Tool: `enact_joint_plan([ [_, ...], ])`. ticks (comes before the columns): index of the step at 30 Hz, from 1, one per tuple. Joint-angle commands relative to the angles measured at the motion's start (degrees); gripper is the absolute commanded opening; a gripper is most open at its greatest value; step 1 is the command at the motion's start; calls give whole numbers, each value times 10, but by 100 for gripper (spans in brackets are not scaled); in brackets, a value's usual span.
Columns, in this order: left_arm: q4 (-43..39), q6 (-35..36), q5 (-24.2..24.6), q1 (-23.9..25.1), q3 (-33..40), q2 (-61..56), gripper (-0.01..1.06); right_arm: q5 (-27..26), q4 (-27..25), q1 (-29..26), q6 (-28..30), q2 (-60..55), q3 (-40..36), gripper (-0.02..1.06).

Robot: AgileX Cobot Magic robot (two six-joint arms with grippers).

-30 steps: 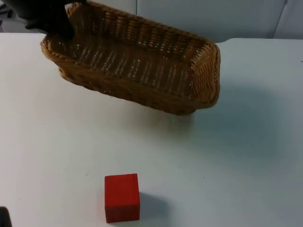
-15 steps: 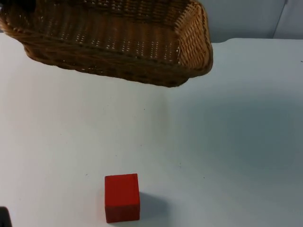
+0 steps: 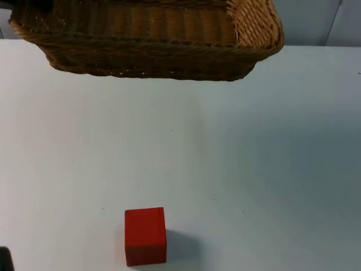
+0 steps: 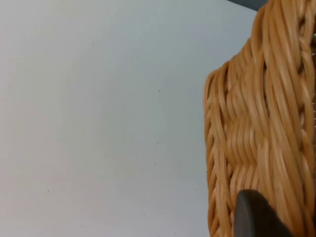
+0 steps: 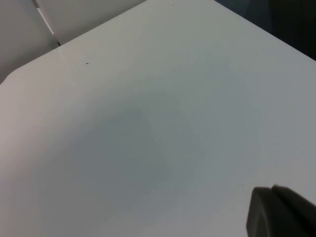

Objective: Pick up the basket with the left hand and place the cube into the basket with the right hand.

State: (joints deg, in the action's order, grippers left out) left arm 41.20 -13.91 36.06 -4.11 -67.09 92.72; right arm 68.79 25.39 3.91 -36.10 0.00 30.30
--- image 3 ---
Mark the red cube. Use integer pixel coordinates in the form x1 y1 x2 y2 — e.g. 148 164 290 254
124 207 168 267

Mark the brown wicker basket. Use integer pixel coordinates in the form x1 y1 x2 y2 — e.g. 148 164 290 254
8 0 285 82

